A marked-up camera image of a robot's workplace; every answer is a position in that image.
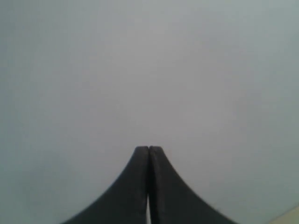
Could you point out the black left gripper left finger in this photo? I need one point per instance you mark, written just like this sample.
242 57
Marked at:
125 201

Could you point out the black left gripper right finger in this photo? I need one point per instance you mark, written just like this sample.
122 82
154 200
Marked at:
171 200

